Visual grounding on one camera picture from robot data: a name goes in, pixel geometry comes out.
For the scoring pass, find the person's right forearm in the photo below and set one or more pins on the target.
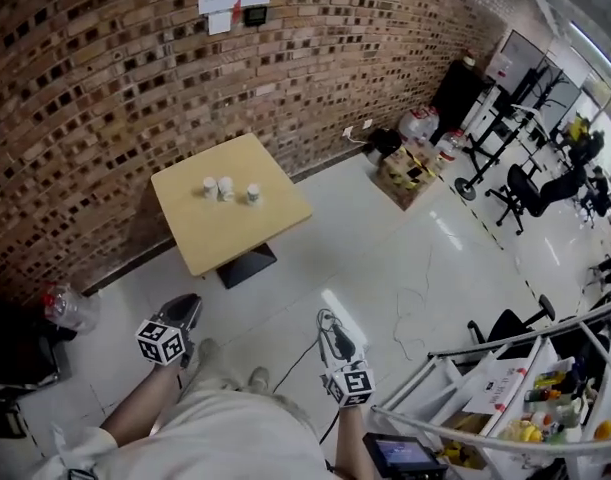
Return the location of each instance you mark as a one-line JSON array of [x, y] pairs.
[[352, 443]]

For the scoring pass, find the clear plastic bottle red cap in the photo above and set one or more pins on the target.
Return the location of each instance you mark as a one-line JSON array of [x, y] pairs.
[[70, 308]]

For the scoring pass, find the white paper cup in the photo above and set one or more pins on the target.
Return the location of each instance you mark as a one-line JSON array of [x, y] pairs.
[[209, 187], [253, 193], [225, 188]]

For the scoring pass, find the person's shoe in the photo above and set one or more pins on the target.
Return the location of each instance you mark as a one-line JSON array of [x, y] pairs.
[[259, 377], [208, 350]]

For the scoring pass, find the person's left forearm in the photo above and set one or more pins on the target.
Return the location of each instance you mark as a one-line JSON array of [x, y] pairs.
[[135, 403]]

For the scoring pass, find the tall black cabinet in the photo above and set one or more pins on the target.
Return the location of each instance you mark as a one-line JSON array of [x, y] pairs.
[[457, 95]]

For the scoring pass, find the small black monitor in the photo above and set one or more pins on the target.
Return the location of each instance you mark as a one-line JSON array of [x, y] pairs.
[[400, 455]]

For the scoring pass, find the small beige container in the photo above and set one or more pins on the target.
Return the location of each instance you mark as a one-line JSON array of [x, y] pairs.
[[467, 60]]

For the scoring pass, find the white paper sign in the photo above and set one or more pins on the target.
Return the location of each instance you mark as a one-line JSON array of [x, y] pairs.
[[495, 385]]

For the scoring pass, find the white metal shelf cart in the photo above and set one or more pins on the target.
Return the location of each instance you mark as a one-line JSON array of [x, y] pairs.
[[510, 398]]

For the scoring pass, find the yellow plastic toy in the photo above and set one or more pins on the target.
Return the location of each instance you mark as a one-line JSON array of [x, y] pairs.
[[527, 433]]

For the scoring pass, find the small white paper note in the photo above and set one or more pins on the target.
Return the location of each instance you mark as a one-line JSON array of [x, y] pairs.
[[219, 23]]

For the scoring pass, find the black office chair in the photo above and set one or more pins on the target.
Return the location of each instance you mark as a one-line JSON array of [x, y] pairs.
[[510, 325], [560, 190], [517, 195]]

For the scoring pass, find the person's beige clothing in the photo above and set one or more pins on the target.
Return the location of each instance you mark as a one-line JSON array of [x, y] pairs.
[[225, 443]]

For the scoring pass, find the clear water jug red label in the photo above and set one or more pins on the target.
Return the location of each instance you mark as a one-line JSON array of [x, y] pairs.
[[419, 124]]

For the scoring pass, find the cardboard box with striped tape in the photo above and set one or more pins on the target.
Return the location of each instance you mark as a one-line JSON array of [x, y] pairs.
[[410, 175]]

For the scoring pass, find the dark low cabinet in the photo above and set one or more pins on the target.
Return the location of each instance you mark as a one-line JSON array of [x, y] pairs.
[[20, 353]]

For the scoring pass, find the black stand with round base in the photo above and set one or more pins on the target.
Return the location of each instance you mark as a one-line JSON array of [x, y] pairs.
[[477, 163]]

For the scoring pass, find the black and silver bucket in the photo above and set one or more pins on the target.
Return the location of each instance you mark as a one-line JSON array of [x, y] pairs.
[[385, 143]]

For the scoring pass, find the person's right shoe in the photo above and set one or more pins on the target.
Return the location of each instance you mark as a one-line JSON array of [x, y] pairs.
[[259, 377]]

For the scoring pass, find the person's left shoe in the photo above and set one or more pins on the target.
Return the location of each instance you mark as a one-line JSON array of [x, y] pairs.
[[208, 350]]

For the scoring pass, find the white wall socket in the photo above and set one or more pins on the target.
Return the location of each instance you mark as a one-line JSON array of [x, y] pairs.
[[367, 124], [348, 131]]

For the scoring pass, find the clear water jug red cap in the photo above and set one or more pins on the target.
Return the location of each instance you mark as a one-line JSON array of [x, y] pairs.
[[452, 145]]

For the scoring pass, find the black wall device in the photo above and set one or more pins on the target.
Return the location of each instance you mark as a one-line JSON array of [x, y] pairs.
[[255, 15]]

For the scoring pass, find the black table base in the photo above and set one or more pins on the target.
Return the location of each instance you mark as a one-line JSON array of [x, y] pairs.
[[247, 265]]

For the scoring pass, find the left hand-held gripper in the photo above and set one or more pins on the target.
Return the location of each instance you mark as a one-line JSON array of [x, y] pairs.
[[160, 343]]

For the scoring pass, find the red arrow sticker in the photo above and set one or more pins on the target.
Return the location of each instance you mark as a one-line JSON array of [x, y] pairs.
[[236, 10]]

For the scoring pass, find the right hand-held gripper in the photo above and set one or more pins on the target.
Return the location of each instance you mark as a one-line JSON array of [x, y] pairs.
[[352, 385]]

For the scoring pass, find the whiteboard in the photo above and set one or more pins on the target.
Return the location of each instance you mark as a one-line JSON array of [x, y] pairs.
[[522, 55]]

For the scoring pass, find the black monitor on stand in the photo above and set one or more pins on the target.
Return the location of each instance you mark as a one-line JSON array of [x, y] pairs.
[[537, 90]]

